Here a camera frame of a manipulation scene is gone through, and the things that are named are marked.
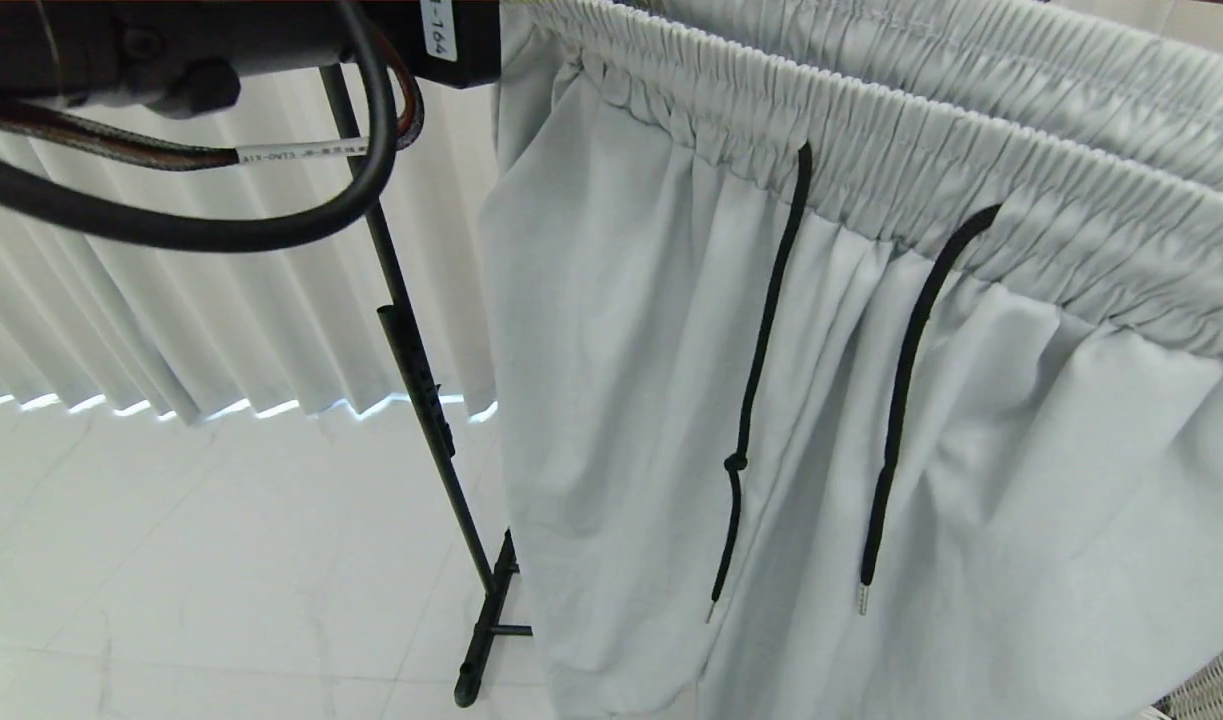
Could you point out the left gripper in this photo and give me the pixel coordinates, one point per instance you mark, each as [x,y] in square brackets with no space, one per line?
[461,40]

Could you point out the pale grey shorts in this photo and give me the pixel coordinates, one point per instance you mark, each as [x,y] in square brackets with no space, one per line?
[671,400]

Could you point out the black clothes rack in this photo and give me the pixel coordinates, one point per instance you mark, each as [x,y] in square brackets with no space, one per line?
[411,350]

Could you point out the white laundry basket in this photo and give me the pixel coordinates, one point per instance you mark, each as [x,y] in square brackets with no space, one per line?
[1221,690]

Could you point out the white curtain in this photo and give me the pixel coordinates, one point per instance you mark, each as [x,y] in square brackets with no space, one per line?
[171,300]

